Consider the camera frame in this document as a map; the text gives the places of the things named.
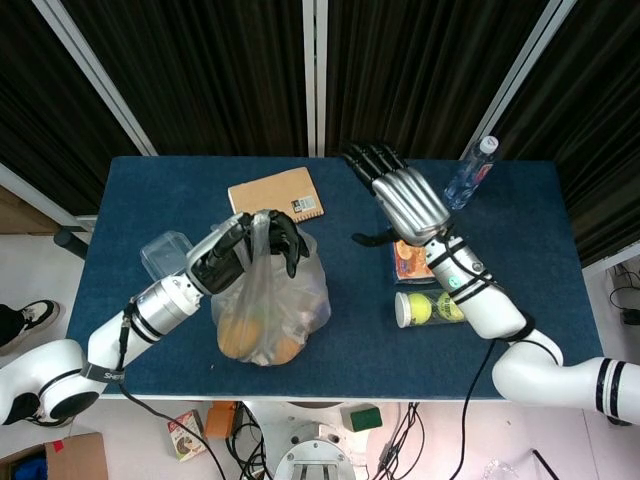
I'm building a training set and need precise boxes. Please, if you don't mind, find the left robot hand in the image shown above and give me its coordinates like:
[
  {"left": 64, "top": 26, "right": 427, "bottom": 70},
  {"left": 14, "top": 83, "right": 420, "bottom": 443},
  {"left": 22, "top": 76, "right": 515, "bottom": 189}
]
[{"left": 185, "top": 209, "right": 311, "bottom": 296}]

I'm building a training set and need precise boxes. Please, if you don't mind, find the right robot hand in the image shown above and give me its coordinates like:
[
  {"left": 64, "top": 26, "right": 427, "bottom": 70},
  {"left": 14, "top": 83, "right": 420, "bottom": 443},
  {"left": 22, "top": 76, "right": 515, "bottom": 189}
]
[{"left": 341, "top": 142, "right": 452, "bottom": 250}]

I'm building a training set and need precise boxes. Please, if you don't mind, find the clear plastic shopping bag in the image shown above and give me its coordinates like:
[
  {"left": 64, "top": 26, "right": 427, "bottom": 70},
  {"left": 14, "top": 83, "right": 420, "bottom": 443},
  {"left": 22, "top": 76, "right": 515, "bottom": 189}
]
[{"left": 209, "top": 209, "right": 332, "bottom": 367}]

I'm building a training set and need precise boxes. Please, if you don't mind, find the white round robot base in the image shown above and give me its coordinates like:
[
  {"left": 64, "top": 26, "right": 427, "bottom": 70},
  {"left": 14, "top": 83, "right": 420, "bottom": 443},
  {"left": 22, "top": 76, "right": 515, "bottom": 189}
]
[{"left": 273, "top": 401, "right": 369, "bottom": 480}]

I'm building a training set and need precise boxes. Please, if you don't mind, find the clear plastic clamshell container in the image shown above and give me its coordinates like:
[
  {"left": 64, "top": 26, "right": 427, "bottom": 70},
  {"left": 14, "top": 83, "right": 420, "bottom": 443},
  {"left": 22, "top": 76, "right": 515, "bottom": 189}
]
[{"left": 139, "top": 230, "right": 195, "bottom": 281}]

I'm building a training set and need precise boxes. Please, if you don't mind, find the clear water bottle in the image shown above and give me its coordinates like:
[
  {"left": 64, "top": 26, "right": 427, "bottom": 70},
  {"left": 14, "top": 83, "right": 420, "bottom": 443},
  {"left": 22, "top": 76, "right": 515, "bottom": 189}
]
[{"left": 443, "top": 134, "right": 501, "bottom": 210}]

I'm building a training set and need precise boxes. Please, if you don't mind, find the orange cracker box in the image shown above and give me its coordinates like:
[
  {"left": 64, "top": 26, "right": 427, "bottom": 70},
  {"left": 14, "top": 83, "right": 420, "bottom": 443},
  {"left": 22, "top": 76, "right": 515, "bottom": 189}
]
[{"left": 388, "top": 238, "right": 435, "bottom": 286}]

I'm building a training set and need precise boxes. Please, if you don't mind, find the orange fruit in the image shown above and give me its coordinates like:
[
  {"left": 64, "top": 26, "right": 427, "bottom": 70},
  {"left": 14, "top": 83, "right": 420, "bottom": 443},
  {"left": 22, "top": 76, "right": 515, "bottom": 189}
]
[
  {"left": 272, "top": 337, "right": 304, "bottom": 362},
  {"left": 218, "top": 317, "right": 265, "bottom": 359}
]

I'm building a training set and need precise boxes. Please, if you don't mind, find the brown spiral notebook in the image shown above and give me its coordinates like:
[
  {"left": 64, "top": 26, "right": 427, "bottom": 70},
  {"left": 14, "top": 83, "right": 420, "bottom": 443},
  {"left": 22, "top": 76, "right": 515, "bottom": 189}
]
[{"left": 227, "top": 166, "right": 325, "bottom": 225}]

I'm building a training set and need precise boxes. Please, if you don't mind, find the yellow tennis ball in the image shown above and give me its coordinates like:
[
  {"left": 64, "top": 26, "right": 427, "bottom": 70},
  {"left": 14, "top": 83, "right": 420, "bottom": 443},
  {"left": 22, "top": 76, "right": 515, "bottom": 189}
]
[
  {"left": 407, "top": 292, "right": 432, "bottom": 325},
  {"left": 437, "top": 290, "right": 466, "bottom": 321}
]

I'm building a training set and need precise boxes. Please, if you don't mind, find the clear tennis ball tube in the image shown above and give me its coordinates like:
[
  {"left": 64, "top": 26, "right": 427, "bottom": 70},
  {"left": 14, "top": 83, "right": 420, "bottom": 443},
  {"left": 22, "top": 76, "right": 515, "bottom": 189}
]
[{"left": 394, "top": 288, "right": 469, "bottom": 329}]

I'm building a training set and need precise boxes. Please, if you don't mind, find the black pleated curtain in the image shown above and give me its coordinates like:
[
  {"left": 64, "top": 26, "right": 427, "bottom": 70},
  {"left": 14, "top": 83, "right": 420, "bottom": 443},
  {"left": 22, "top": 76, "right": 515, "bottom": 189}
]
[
  {"left": 492, "top": 0, "right": 640, "bottom": 266},
  {"left": 0, "top": 0, "right": 142, "bottom": 216},
  {"left": 59, "top": 0, "right": 309, "bottom": 158},
  {"left": 324, "top": 0, "right": 551, "bottom": 160}
]

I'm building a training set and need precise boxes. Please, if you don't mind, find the black round tube end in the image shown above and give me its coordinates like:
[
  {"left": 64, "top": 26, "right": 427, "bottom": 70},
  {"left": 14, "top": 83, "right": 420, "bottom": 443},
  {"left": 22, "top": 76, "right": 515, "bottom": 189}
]
[{"left": 53, "top": 228, "right": 89, "bottom": 260}]

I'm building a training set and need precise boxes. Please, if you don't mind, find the blue felt table cloth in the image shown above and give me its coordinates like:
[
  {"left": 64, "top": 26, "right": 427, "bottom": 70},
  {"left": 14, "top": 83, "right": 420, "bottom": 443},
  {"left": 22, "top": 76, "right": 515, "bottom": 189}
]
[{"left": 67, "top": 156, "right": 605, "bottom": 401}]

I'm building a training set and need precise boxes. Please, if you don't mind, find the small printed snack box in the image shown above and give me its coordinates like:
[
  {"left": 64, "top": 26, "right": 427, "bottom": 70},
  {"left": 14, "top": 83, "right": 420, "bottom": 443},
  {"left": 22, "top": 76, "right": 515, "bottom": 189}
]
[{"left": 167, "top": 409, "right": 210, "bottom": 460}]

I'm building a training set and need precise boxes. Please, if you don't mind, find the black white sneaker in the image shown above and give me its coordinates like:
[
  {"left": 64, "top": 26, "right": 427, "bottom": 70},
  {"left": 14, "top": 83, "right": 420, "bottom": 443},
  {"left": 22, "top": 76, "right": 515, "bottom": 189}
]
[{"left": 9, "top": 299, "right": 62, "bottom": 351}]

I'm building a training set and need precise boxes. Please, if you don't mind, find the flat brown cardboard panel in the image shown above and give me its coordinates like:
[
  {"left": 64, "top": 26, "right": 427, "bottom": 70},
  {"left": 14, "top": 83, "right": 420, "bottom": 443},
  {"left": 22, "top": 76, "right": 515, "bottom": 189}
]
[{"left": 0, "top": 185, "right": 59, "bottom": 236}]

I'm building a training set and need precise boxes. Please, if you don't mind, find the green topped white block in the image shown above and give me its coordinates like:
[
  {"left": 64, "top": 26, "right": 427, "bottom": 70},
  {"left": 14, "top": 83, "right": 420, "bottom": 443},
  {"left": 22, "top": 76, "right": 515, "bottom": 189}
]
[{"left": 339, "top": 403, "right": 384, "bottom": 434}]

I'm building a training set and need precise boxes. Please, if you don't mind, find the black trouser leg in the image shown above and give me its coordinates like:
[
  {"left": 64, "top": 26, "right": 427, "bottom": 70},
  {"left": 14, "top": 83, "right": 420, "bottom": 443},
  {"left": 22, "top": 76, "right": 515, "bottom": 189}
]
[{"left": 0, "top": 304, "right": 26, "bottom": 349}]

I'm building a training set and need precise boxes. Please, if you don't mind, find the open brown cardboard box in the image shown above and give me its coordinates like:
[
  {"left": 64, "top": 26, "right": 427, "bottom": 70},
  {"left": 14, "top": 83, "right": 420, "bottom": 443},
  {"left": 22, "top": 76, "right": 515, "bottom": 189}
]
[{"left": 44, "top": 432, "right": 109, "bottom": 480}]

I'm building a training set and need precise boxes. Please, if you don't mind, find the blue fabric item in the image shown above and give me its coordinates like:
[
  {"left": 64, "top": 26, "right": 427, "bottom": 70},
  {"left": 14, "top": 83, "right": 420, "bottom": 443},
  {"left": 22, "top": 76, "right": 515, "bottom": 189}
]
[{"left": 0, "top": 452, "right": 51, "bottom": 480}]

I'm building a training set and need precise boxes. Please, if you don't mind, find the thin black rod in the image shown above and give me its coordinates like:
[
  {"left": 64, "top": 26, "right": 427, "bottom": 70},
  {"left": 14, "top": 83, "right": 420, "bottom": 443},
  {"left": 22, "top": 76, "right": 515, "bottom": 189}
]
[{"left": 530, "top": 448, "right": 557, "bottom": 480}]

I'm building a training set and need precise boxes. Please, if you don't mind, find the white metal frame post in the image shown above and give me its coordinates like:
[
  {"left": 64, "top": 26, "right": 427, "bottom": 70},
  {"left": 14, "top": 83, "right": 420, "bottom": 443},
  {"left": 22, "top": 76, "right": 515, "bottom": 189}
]
[
  {"left": 0, "top": 162, "right": 97, "bottom": 232},
  {"left": 32, "top": 0, "right": 159, "bottom": 156},
  {"left": 459, "top": 0, "right": 576, "bottom": 160},
  {"left": 302, "top": 0, "right": 327, "bottom": 158}
]

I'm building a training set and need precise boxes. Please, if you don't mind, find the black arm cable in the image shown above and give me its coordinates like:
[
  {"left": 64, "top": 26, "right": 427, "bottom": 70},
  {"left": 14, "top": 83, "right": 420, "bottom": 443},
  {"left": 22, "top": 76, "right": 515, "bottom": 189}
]
[
  {"left": 118, "top": 382, "right": 229, "bottom": 480},
  {"left": 458, "top": 337, "right": 502, "bottom": 480}
]

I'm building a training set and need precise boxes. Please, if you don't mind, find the black cable bundle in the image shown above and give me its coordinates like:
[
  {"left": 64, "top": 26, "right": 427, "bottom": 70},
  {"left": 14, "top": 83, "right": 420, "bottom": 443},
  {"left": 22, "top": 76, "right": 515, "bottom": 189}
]
[
  {"left": 377, "top": 401, "right": 426, "bottom": 476},
  {"left": 227, "top": 399, "right": 275, "bottom": 480}
]

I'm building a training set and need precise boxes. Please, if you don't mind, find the black power adapter cable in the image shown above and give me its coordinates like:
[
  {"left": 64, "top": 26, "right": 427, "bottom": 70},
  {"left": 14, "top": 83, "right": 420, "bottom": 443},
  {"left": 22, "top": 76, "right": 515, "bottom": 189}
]
[{"left": 608, "top": 264, "right": 640, "bottom": 326}]

